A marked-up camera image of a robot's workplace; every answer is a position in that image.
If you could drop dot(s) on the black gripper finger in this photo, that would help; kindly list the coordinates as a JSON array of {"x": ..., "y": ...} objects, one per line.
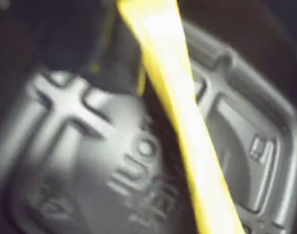
[{"x": 95, "y": 41}]

